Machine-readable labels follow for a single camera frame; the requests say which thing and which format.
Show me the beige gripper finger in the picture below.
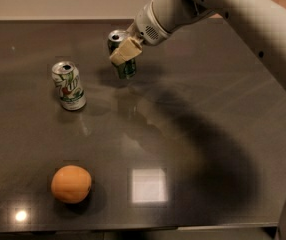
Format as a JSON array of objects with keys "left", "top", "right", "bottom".
[
  {"left": 127, "top": 23, "right": 137, "bottom": 36},
  {"left": 110, "top": 37, "right": 142, "bottom": 66}
]

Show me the dark green soda can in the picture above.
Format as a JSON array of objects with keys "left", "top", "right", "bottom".
[{"left": 107, "top": 29, "right": 136, "bottom": 79}]

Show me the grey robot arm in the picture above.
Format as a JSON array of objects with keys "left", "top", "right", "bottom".
[{"left": 110, "top": 0, "right": 286, "bottom": 91}]

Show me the white 7up soda can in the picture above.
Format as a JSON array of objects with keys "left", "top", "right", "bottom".
[{"left": 52, "top": 61, "right": 86, "bottom": 111}]

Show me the orange fruit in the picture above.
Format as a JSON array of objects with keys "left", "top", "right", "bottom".
[{"left": 51, "top": 165, "right": 92, "bottom": 204}]

